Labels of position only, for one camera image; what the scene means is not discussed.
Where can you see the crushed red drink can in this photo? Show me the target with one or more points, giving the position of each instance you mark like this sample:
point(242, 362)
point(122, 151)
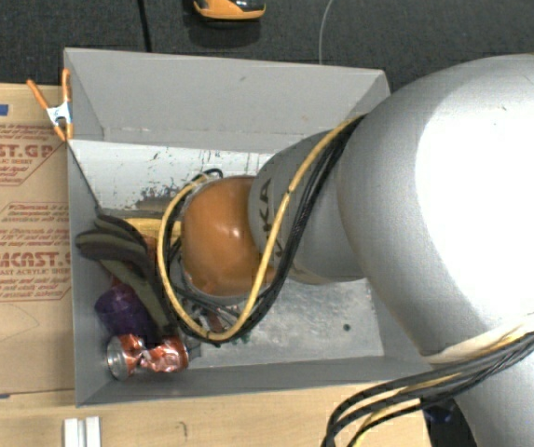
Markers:
point(154, 356)

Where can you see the purple plastic cup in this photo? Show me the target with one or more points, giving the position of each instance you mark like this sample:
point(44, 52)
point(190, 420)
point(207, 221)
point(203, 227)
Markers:
point(119, 312)

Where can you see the brown cardboard board red print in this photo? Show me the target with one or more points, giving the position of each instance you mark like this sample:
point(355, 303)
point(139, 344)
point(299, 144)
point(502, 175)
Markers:
point(24, 324)

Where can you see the grey metal bin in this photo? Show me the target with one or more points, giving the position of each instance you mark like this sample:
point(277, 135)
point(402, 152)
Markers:
point(210, 96)

